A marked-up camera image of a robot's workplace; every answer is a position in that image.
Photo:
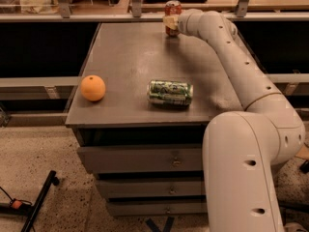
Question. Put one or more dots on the grey drawer cabinet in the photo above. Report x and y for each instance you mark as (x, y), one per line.
(147, 158)

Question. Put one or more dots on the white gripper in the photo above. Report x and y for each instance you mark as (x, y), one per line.
(182, 24)

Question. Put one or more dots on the red coke can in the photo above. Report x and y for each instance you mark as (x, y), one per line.
(172, 7)

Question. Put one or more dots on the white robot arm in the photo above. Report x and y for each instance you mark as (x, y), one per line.
(242, 149)

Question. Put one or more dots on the orange fruit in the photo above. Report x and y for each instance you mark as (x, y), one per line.
(92, 88)

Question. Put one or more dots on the green soda can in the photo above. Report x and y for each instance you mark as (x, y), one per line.
(170, 92)

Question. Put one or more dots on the black stand leg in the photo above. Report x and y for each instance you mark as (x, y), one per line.
(19, 208)

